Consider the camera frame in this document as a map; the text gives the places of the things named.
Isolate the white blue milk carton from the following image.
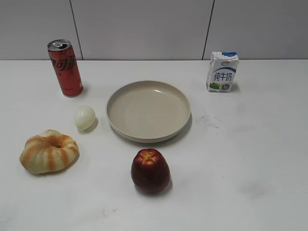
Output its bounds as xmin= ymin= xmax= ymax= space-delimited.
xmin=205 ymin=51 xmax=239 ymax=92

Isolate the white egg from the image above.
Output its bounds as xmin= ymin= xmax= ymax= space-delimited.
xmin=74 ymin=105 xmax=96 ymax=130

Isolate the red cola can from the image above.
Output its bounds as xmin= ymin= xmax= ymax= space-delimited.
xmin=47 ymin=39 xmax=83 ymax=97

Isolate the orange striped croissant bread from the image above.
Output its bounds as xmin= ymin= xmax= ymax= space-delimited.
xmin=19 ymin=129 xmax=79 ymax=174

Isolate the dark red apple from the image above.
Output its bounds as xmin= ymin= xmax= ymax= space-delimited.
xmin=130 ymin=148 xmax=170 ymax=194

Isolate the beige round plate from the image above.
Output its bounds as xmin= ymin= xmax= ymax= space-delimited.
xmin=106 ymin=81 xmax=191 ymax=143

